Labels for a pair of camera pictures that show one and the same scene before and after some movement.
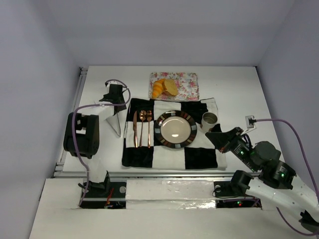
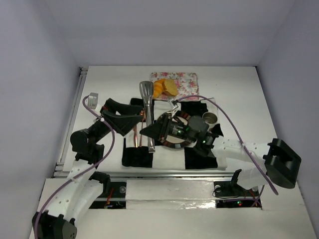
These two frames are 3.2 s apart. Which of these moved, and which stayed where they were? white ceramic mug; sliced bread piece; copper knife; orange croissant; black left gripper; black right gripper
Moved: black left gripper; black right gripper
Stayed: orange croissant; white ceramic mug; copper knife; sliced bread piece
